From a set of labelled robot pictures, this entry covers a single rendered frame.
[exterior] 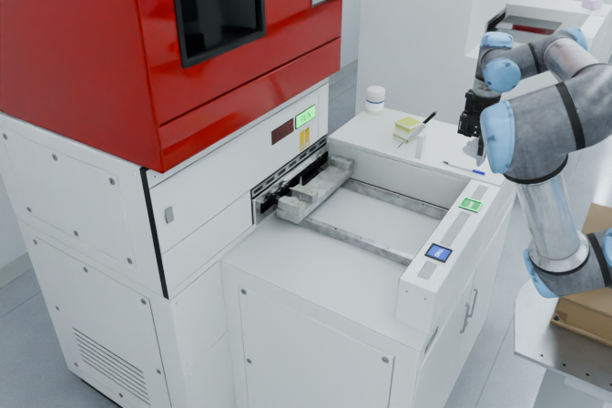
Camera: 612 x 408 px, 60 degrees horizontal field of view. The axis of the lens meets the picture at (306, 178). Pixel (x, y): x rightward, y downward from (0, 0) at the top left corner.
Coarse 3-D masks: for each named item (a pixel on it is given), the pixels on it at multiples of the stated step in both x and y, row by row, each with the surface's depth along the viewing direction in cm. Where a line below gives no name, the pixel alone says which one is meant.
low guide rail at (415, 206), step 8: (344, 184) 189; (352, 184) 187; (360, 184) 186; (360, 192) 187; (368, 192) 185; (376, 192) 183; (384, 192) 182; (384, 200) 182; (392, 200) 181; (400, 200) 179; (408, 200) 178; (408, 208) 178; (416, 208) 176; (424, 208) 174; (432, 208) 174; (432, 216) 174; (440, 216) 173
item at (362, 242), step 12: (312, 228) 168; (324, 228) 165; (336, 228) 165; (348, 240) 162; (360, 240) 159; (372, 240) 159; (372, 252) 159; (384, 252) 156; (396, 252) 154; (408, 264) 153
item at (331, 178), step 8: (328, 168) 190; (336, 168) 190; (352, 168) 190; (320, 176) 185; (328, 176) 185; (336, 176) 185; (344, 176) 186; (312, 184) 181; (320, 184) 181; (328, 184) 181; (336, 184) 182; (320, 192) 176; (328, 192) 178; (304, 200) 172; (320, 200) 175; (312, 208) 172; (280, 216) 169; (288, 216) 167; (296, 216) 165; (304, 216) 168
